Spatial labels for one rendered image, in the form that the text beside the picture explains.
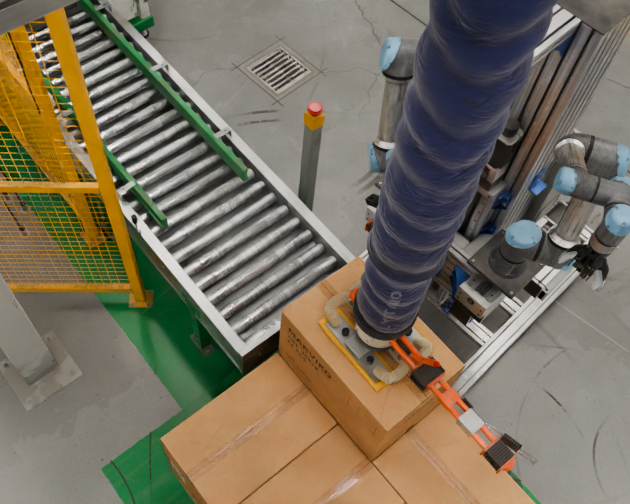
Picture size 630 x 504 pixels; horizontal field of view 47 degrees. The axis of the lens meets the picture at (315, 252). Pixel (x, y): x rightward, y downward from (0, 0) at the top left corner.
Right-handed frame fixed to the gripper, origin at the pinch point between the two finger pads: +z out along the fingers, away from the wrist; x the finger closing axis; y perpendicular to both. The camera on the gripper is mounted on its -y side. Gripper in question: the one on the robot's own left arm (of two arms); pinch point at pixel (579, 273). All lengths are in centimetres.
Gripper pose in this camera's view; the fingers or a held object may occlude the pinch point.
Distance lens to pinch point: 239.7
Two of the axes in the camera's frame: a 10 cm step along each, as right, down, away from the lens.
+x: 7.0, 6.4, -3.2
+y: -7.1, 5.8, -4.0
